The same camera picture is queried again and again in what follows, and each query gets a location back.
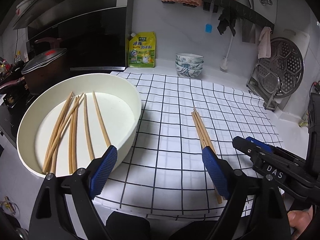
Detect steel dish rack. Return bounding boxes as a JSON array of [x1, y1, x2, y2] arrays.
[[246, 63, 281, 112]]

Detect yellow green seasoning pouch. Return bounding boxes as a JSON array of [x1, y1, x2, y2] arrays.
[[128, 32, 156, 68]]

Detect cream round basin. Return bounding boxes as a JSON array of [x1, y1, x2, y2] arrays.
[[17, 74, 142, 178]]

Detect pink hanging towel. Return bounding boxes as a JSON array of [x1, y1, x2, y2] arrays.
[[258, 27, 271, 59]]

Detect black range hood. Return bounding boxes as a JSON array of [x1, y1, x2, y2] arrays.
[[13, 0, 133, 72]]

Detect white hanging brush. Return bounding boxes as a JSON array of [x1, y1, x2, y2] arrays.
[[220, 35, 234, 72]]

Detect stacked patterned ceramic bowls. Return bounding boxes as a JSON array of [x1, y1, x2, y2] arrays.
[[175, 53, 204, 79]]

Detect wooden chopstick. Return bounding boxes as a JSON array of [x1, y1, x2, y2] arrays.
[[194, 108, 216, 153], [68, 97, 78, 174], [84, 94, 94, 160], [50, 97, 73, 174], [92, 92, 111, 147], [42, 93, 83, 173], [71, 103, 79, 173], [42, 91, 75, 173], [191, 111, 222, 204]]

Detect steel kettle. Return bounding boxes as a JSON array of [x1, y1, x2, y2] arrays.
[[8, 226, 29, 240]]

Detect red handled frying pan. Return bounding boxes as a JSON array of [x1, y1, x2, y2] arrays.
[[0, 77, 24, 94]]

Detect condiment bottles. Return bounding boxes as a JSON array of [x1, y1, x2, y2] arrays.
[[0, 51, 26, 75]]

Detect black gas stove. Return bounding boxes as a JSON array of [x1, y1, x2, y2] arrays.
[[1, 94, 37, 148]]

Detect round steel steamer plate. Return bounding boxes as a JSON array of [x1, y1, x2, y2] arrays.
[[258, 37, 304, 99]]

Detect white black checkered cloth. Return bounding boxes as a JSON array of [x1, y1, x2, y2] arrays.
[[94, 73, 283, 220]]

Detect black wall rail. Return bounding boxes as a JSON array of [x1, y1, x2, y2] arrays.
[[162, 0, 274, 31]]

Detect person's right hand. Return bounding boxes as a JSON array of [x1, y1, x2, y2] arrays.
[[287, 207, 313, 239]]

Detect brown pot with lid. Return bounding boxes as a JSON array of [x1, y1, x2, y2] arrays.
[[21, 48, 69, 95]]

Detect black hanging rag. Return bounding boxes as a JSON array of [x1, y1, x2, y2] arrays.
[[217, 7, 238, 37]]

